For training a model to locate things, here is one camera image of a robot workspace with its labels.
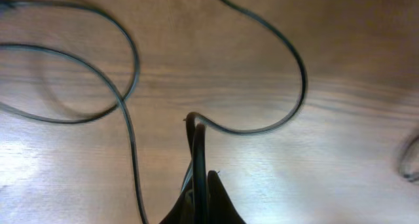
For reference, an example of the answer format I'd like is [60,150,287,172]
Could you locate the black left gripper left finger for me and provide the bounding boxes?
[160,180,194,224]

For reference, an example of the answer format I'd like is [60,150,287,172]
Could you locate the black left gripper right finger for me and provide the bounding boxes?
[208,170,246,224]

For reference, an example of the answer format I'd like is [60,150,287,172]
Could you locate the black cable bundle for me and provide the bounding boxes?
[0,0,308,224]

